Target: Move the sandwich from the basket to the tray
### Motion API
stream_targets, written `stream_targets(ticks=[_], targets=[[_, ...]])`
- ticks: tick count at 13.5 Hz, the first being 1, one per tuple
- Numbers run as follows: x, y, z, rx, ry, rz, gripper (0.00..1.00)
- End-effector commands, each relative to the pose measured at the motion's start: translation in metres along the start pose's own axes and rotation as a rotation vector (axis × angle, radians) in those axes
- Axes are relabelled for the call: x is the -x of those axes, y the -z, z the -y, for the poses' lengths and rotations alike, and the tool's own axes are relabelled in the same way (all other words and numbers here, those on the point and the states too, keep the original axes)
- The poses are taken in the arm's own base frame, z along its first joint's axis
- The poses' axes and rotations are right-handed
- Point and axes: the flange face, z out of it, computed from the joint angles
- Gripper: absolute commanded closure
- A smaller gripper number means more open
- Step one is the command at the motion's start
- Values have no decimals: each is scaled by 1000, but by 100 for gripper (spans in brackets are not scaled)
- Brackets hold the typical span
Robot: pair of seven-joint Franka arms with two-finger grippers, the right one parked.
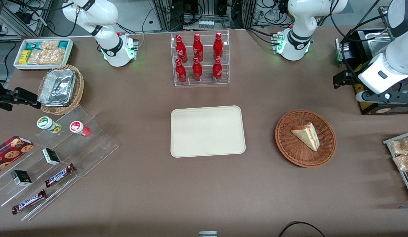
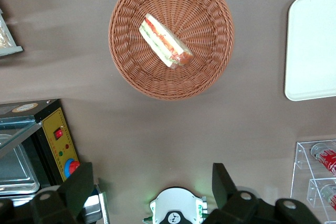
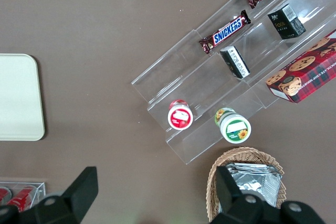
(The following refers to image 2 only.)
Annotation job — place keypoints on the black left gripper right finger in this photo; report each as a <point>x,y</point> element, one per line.
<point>231,203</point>

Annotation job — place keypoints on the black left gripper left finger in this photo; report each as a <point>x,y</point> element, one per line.
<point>68,192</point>

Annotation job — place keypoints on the triangular sandwich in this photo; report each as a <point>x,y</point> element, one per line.
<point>162,40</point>

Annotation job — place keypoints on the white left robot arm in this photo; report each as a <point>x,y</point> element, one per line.
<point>176,203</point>

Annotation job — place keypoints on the round brown wicker basket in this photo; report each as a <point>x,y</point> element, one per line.
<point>204,72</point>

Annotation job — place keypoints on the grey snack rack tray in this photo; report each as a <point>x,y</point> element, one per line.
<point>11,50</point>

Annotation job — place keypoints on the cream plastic tray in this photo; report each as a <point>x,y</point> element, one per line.
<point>312,51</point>

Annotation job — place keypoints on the steel warmer pan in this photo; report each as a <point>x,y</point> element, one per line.
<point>13,169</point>

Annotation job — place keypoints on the black food warmer yellow panel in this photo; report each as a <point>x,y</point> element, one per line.
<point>52,121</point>

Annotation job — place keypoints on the clear acrylic bottle rack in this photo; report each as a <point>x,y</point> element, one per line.
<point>302,155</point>

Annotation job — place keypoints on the red cola bottle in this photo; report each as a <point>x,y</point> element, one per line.
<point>324,157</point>
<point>330,196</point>

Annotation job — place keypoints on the clear bag of snacks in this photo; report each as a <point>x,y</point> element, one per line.
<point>4,36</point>

